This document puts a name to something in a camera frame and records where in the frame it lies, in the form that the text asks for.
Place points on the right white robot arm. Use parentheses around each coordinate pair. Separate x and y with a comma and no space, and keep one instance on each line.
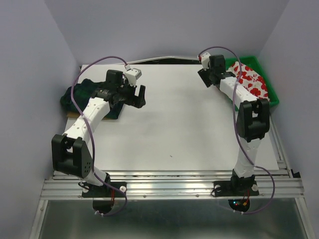
(251,123)

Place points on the aluminium mounting rail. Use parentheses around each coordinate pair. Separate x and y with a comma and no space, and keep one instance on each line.
(165,185)

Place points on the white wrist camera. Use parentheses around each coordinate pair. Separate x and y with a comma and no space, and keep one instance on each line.
(204,60)
(132,74)

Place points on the green plastic bin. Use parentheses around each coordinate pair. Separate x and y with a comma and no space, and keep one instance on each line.
(252,62)

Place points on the red poppy floral skirt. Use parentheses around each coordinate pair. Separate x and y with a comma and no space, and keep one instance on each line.
(253,82)

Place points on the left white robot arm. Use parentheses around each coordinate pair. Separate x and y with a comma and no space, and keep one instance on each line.
(70,152)

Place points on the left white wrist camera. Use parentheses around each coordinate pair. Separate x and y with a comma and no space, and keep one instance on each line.
(132,74)

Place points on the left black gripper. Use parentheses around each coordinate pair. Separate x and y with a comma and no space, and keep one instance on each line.
(137,101)

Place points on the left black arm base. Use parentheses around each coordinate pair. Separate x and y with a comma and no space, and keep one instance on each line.
(104,197)

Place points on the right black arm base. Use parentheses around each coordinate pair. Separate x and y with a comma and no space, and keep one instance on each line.
(238,189)

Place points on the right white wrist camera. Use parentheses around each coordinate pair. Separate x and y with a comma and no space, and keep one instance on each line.
(204,60)

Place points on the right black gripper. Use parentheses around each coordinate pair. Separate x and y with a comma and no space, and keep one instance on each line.
(205,75)

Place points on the dark green plaid skirt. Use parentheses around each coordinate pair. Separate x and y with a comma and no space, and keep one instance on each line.
(81,94)

